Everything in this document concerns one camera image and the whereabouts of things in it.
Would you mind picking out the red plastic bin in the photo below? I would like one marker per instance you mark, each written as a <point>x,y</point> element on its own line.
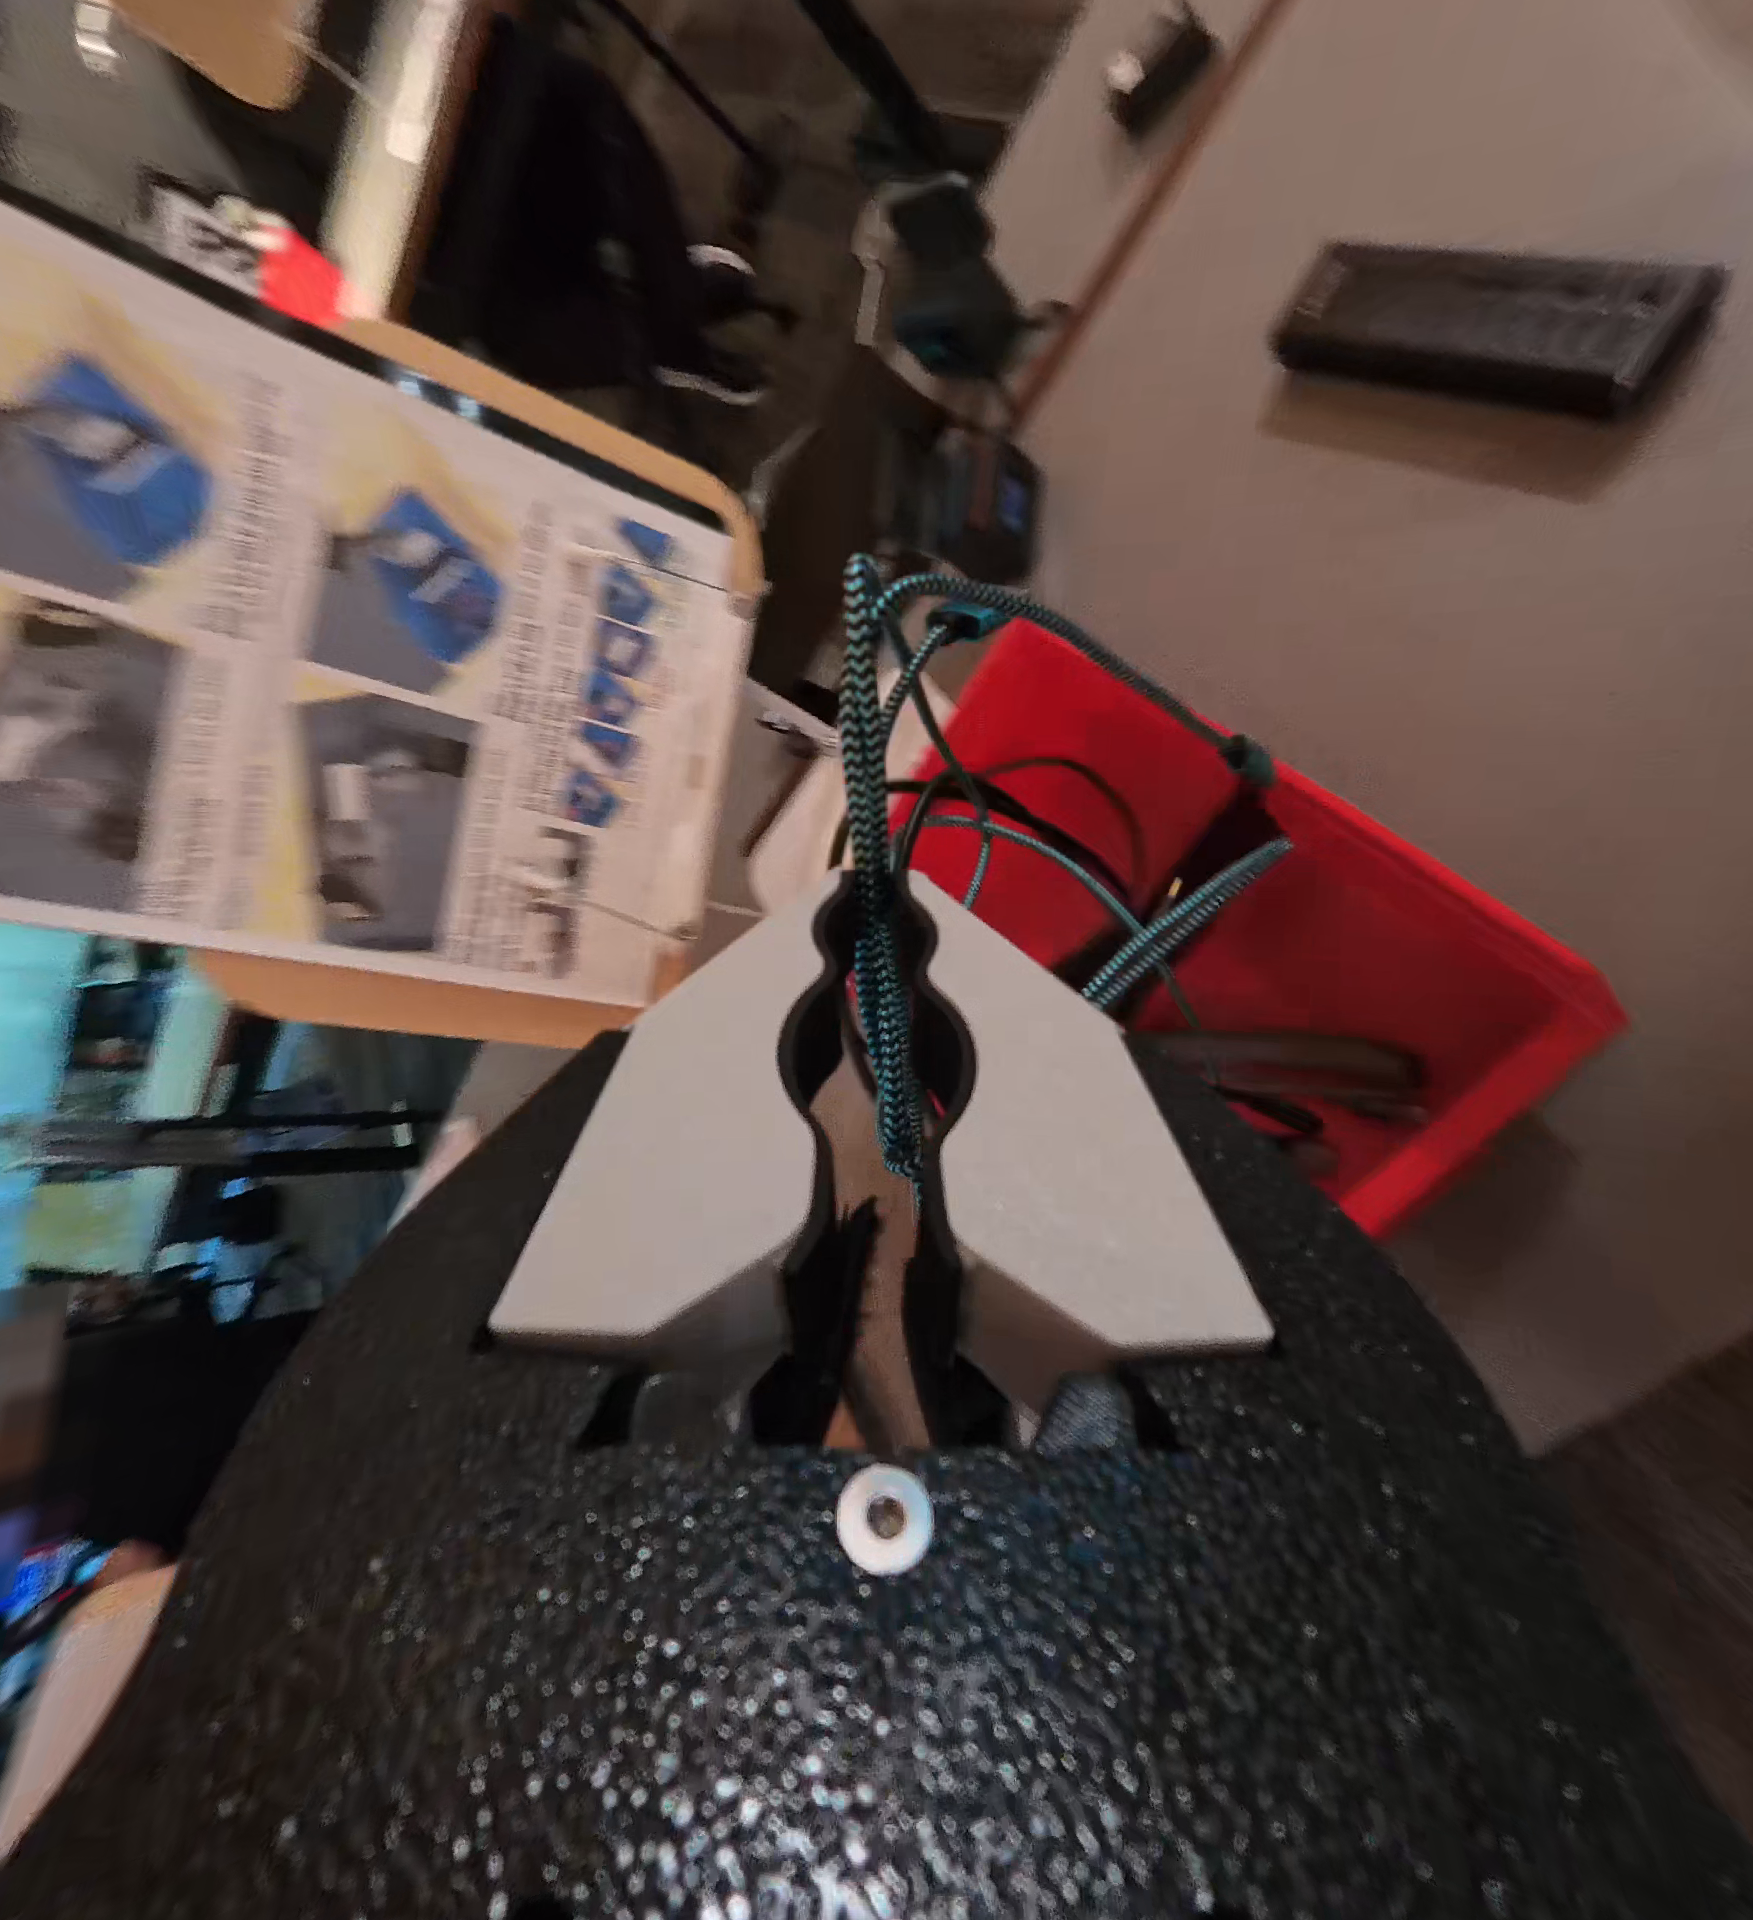
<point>1416,960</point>

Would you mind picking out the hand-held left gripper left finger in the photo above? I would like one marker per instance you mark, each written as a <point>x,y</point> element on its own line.
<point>681,1170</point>

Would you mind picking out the black battery charger box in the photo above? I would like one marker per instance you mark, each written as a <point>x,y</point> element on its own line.
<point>951,262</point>

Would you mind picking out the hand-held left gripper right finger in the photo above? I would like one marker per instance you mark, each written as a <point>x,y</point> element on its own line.
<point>1086,1200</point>

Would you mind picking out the printed instruction sheet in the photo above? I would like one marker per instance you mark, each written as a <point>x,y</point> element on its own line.
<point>290,629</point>

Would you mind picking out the black charging case with display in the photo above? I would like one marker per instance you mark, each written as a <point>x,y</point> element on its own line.
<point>988,502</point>

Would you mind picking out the black usb hub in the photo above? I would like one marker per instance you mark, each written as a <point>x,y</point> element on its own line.
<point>1492,322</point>

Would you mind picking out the small black battery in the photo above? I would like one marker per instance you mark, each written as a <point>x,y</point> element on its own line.
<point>1159,63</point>

